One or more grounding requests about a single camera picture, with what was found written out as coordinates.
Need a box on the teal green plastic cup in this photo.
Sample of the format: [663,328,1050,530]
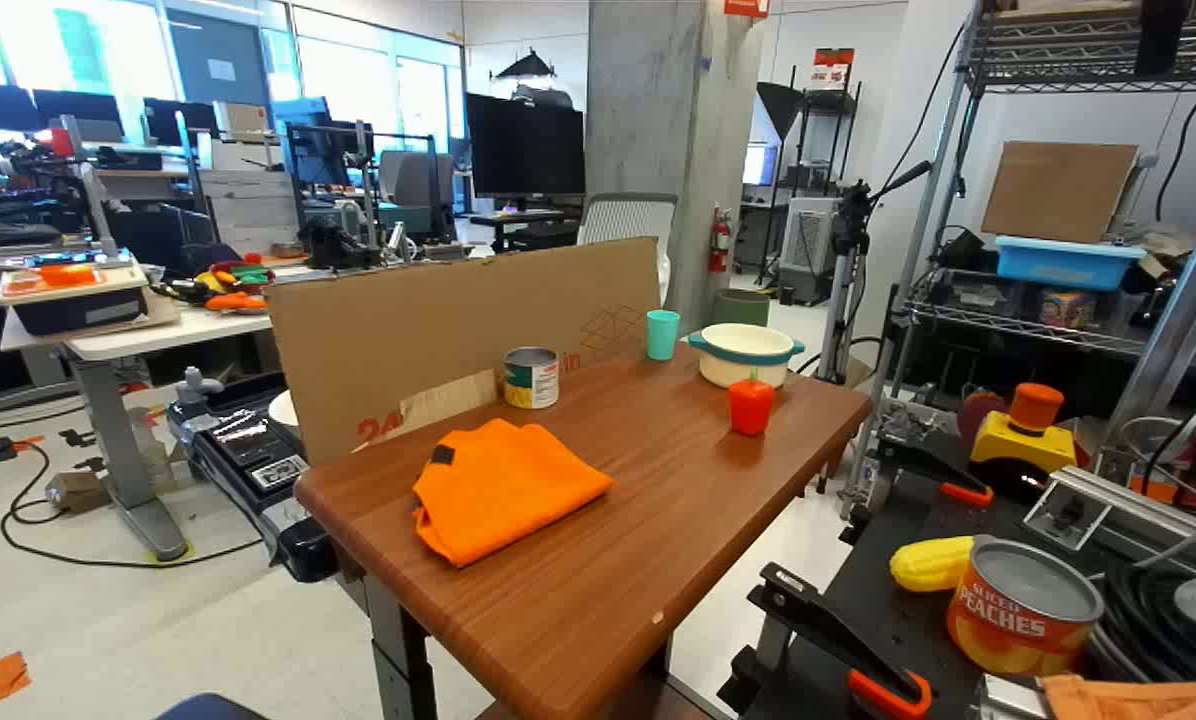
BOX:
[640,309,682,369]

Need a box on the white bowl with green rim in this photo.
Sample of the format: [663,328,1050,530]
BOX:
[682,319,806,395]

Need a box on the tin can yellow green label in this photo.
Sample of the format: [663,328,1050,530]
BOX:
[500,342,564,413]

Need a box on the large brown cardboard board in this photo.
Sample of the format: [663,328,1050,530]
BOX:
[265,237,663,467]

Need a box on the orange folded cloth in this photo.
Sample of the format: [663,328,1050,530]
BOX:
[409,416,614,570]

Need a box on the orange toy bell pepper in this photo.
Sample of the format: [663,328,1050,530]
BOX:
[724,377,778,441]

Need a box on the red fire extinguisher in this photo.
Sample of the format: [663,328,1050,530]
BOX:
[702,207,734,280]

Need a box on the black computer monitor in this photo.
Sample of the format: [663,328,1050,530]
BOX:
[458,88,589,202]

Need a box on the black robot controller box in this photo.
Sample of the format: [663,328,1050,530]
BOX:
[168,381,344,588]

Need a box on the yellow banana toy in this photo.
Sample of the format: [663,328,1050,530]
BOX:
[885,530,978,596]

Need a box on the yellow emergency stop button box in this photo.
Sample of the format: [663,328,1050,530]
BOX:
[969,381,1081,477]

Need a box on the blue plastic bin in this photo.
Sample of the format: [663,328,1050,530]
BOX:
[990,232,1149,297]

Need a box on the white standing desk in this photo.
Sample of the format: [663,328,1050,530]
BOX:
[0,290,277,562]

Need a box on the orange labelled food can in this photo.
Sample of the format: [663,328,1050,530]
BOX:
[942,530,1109,681]

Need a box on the brown cardboard sheet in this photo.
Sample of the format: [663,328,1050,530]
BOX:
[978,140,1145,248]

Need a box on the white and black box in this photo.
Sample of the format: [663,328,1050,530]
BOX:
[0,256,151,339]

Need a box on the orange rag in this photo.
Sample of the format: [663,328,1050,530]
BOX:
[1034,666,1196,720]

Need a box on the camera on tripod stand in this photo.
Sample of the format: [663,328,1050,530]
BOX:
[817,159,940,386]

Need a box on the black clamp with orange handle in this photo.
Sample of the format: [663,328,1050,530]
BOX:
[753,558,940,720]

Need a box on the metal wire shelf rack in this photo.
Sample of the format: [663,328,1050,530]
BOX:
[844,0,1196,517]

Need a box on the black floor cable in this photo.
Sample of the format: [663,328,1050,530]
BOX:
[0,441,267,577]

